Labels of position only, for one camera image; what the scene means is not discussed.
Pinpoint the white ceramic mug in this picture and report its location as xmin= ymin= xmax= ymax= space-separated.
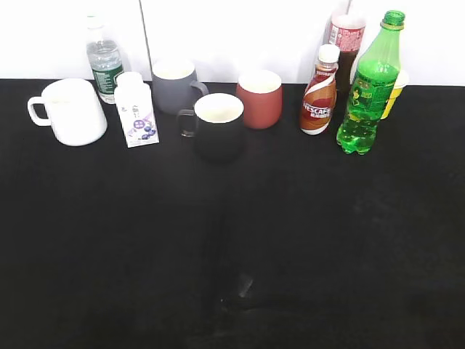
xmin=27 ymin=78 xmax=108 ymax=146

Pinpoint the green soda bottle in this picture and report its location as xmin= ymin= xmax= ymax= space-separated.
xmin=336 ymin=10 xmax=405 ymax=155

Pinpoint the red ceramic cup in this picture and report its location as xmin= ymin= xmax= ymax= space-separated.
xmin=236 ymin=70 xmax=283 ymax=129

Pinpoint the cola bottle red label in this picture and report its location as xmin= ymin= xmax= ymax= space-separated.
xmin=324 ymin=1 xmax=366 ymax=97

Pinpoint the yellow cup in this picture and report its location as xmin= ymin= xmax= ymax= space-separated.
xmin=381 ymin=69 xmax=409 ymax=120

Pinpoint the black ceramic mug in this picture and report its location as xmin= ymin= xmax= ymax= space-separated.
xmin=176 ymin=93 xmax=245 ymax=163

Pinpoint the grey ceramic mug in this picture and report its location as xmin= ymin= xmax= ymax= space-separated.
xmin=152 ymin=58 xmax=209 ymax=115

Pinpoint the Nescafe coffee bottle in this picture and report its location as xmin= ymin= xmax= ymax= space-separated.
xmin=299 ymin=44 xmax=340 ymax=135

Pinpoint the white blueberry milk carton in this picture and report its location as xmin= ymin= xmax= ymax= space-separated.
xmin=114 ymin=71 xmax=159 ymax=148

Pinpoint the clear water bottle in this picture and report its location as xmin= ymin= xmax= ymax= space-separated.
xmin=86 ymin=14 xmax=124 ymax=104

